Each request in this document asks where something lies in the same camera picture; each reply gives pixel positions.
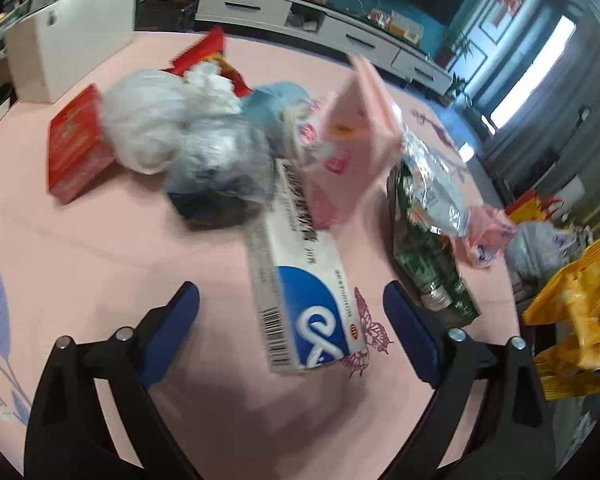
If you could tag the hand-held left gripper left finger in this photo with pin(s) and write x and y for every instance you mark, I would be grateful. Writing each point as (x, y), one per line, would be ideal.
(172, 330)

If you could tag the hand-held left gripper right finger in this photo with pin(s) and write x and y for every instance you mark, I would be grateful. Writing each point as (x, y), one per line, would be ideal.
(410, 330)

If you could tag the pink tissue wrapper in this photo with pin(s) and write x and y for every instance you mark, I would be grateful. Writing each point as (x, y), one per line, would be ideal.
(485, 240)

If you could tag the white and blue medicine box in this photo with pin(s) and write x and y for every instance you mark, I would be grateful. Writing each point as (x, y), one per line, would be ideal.
(300, 280)

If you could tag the large pink packet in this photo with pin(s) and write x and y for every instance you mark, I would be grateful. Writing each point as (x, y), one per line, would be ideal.
(360, 140)

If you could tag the red snack wrapper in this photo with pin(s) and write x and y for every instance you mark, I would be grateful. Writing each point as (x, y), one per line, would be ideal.
(200, 52)

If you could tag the green snack bag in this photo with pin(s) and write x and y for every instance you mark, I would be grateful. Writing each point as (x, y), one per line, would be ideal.
(420, 250)

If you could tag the white and purple plastic bag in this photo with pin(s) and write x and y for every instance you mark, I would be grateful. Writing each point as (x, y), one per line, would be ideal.
(535, 250)

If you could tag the yellow patterned bag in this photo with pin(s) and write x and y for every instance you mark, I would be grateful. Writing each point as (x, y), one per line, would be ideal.
(570, 295)

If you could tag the grey clear plastic bag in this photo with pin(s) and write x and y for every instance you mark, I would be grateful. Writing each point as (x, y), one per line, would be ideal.
(220, 165)

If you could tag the red cardboard box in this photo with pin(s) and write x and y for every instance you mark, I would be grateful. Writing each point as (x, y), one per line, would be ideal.
(75, 145)

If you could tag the grey curtain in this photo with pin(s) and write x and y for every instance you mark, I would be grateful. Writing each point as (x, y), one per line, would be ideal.
(535, 160)

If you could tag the crumpled white tissue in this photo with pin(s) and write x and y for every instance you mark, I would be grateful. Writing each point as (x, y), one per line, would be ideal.
(210, 92)

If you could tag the light blue plastic bag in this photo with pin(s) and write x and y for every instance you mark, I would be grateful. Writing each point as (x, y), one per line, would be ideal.
(272, 105)

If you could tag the small potted plant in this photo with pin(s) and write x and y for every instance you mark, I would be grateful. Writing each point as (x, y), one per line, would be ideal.
(459, 87)

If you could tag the tall potted plant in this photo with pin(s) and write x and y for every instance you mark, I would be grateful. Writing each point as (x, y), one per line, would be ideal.
(462, 47)

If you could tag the yellow and white box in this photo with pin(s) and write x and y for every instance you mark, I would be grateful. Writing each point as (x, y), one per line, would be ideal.
(407, 30)

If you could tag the white TV cabinet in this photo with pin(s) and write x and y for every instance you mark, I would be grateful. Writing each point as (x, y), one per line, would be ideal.
(245, 10)

